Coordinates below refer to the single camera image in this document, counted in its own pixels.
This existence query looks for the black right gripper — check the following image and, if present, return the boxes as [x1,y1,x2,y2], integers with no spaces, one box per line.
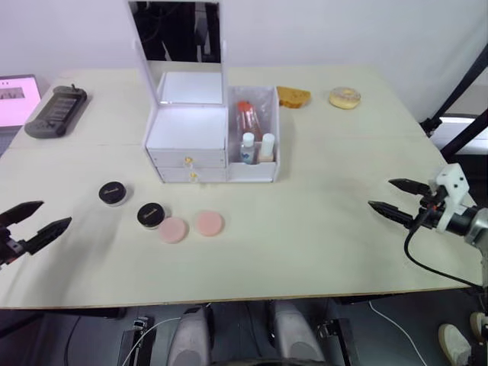
[367,177,448,231]

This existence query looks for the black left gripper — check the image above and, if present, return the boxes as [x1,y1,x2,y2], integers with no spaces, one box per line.
[0,201,73,268]

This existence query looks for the pink round makeup sponge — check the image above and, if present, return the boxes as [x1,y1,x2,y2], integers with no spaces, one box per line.
[194,210,226,238]
[158,217,190,245]

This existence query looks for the white drawer with gold knob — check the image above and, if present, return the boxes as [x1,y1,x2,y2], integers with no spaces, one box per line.
[156,165,230,185]
[146,148,229,169]

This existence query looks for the orange brush set in bag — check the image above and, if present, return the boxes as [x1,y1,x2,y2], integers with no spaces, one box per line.
[231,86,273,140]

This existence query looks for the white makeup organizer box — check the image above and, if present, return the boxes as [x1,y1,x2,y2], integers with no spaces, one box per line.
[143,84,281,185]

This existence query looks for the black tripod stand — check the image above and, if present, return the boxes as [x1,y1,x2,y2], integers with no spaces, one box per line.
[419,48,488,162]

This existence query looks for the black round compact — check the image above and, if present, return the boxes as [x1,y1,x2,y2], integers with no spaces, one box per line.
[136,202,169,231]
[98,181,129,207]

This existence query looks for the black handheld controller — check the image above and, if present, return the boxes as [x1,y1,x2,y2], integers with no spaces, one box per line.
[24,84,88,140]

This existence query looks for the glazed donut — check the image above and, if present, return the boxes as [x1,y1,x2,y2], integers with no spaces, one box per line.
[329,86,362,111]

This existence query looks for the laptop with pink screen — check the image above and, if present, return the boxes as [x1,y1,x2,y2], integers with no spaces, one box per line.
[0,74,43,133]

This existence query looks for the beige bottle with white cap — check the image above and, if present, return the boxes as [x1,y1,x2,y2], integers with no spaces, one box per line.
[258,133,277,165]

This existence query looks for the beige shoe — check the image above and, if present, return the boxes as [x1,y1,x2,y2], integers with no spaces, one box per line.
[469,310,488,343]
[438,323,473,366]

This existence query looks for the brown toast slice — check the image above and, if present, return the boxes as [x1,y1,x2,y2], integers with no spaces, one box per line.
[276,85,312,110]

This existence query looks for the clear bottle with blue liquid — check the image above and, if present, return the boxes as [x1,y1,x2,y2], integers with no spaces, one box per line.
[239,131,258,166]

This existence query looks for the grey rounded robot foot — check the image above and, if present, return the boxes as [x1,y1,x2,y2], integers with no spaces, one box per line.
[273,300,326,366]
[166,306,214,366]

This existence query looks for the white framed hinged mirror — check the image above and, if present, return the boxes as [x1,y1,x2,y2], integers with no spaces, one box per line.
[127,0,230,108]

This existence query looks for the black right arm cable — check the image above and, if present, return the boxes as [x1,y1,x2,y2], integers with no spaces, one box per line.
[403,204,487,288]

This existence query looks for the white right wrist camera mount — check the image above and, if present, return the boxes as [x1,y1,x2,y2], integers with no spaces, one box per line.
[429,162,470,234]

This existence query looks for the white floor cable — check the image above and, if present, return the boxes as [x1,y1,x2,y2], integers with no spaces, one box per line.
[128,315,181,366]
[368,300,427,366]

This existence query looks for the black metal floor bracket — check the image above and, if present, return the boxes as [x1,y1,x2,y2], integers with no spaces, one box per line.
[116,315,158,366]
[315,317,360,366]

